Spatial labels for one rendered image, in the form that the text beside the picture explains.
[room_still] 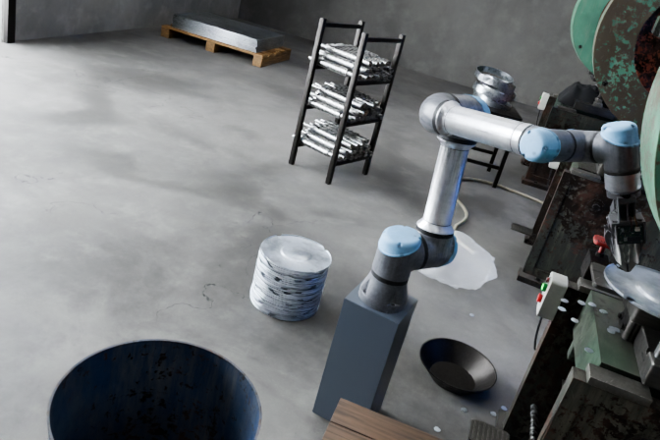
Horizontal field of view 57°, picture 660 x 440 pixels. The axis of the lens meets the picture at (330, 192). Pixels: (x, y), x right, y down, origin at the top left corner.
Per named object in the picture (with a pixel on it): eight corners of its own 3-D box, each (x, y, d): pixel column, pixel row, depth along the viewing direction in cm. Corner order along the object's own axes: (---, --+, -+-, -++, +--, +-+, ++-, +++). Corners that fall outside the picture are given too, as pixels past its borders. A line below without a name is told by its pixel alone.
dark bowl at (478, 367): (407, 384, 223) (412, 369, 221) (422, 342, 250) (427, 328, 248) (487, 418, 217) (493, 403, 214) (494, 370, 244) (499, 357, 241)
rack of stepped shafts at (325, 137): (333, 188, 379) (372, 35, 343) (281, 159, 402) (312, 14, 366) (372, 177, 412) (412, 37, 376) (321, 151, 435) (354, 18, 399)
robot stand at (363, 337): (311, 412, 200) (344, 298, 183) (335, 382, 215) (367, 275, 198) (360, 439, 194) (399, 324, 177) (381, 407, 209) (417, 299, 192)
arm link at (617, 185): (602, 168, 143) (640, 164, 140) (603, 187, 144) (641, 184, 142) (606, 178, 136) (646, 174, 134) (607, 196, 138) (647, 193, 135)
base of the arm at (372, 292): (350, 298, 183) (358, 270, 179) (369, 279, 196) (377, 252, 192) (396, 319, 178) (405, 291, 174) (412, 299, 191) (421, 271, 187)
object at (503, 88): (444, 175, 451) (478, 70, 421) (441, 155, 493) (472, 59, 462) (496, 189, 450) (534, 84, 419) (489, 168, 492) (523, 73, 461)
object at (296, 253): (283, 278, 227) (284, 276, 227) (247, 239, 248) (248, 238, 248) (345, 268, 245) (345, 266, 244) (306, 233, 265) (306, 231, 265)
